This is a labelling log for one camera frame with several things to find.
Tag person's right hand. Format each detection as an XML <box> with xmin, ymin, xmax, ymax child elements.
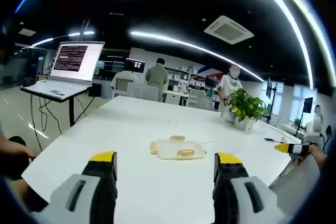
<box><xmin>293</xmin><ymin>145</ymin><xmax>329</xmax><ymax>168</ymax></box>

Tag white storage shelf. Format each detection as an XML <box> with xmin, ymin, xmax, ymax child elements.
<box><xmin>167</xmin><ymin>64</ymin><xmax>219</xmax><ymax>91</ymax></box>

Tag clear box with yellow buckles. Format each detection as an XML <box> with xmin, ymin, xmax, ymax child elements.
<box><xmin>149</xmin><ymin>135</ymin><xmax>207</xmax><ymax>161</ymax></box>

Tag white laptop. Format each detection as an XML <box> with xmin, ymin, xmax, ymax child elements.
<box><xmin>20</xmin><ymin>41</ymin><xmax>106</xmax><ymax>101</ymax></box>

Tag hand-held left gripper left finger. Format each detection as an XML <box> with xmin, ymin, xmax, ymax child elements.
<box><xmin>31</xmin><ymin>151</ymin><xmax>118</xmax><ymax>224</ymax></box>

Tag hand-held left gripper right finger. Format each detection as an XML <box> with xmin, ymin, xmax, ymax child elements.
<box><xmin>213</xmin><ymin>152</ymin><xmax>292</xmax><ymax>224</ymax></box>

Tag white chair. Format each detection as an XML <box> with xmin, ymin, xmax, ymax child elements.
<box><xmin>115</xmin><ymin>78</ymin><xmax>160</xmax><ymax>102</ymax></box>
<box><xmin>187</xmin><ymin>88</ymin><xmax>206</xmax><ymax>108</ymax></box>

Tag green potted plant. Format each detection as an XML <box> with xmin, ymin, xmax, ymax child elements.
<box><xmin>226</xmin><ymin>88</ymin><xmax>266</xmax><ymax>132</ymax></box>

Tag black-legged laptop stand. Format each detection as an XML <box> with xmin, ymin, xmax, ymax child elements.
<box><xmin>20</xmin><ymin>84</ymin><xmax>89</xmax><ymax>128</ymax></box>

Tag person's leg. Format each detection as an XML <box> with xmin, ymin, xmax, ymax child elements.
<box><xmin>0</xmin><ymin>135</ymin><xmax>39</xmax><ymax>180</ymax></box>

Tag grey chair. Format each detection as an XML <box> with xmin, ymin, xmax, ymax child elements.
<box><xmin>269</xmin><ymin>153</ymin><xmax>321</xmax><ymax>210</ymax></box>

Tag long ceiling strip light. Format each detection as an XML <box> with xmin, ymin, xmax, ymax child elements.
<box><xmin>130</xmin><ymin>30</ymin><xmax>265</xmax><ymax>82</ymax></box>

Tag curved ceiling strip light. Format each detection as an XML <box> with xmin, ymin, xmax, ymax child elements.
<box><xmin>245</xmin><ymin>0</ymin><xmax>315</xmax><ymax>90</ymax></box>

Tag black cable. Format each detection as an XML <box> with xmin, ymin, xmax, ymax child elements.
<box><xmin>29</xmin><ymin>94</ymin><xmax>45</xmax><ymax>153</ymax></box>
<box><xmin>38</xmin><ymin>96</ymin><xmax>64</xmax><ymax>134</ymax></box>

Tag white plastic bag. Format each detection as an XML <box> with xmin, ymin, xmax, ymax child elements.
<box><xmin>220</xmin><ymin>105</ymin><xmax>236</xmax><ymax>123</ymax></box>

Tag ceiling air conditioner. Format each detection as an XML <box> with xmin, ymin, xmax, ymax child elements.
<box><xmin>204</xmin><ymin>15</ymin><xmax>255</xmax><ymax>45</ymax></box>

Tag black monitor on stand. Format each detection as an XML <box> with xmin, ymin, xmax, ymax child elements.
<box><xmin>265</xmin><ymin>77</ymin><xmax>278</xmax><ymax>124</ymax></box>
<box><xmin>299</xmin><ymin>97</ymin><xmax>314</xmax><ymax>133</ymax></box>

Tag black computer monitor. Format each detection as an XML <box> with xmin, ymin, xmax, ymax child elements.
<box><xmin>124</xmin><ymin>57</ymin><xmax>146</xmax><ymax>74</ymax></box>

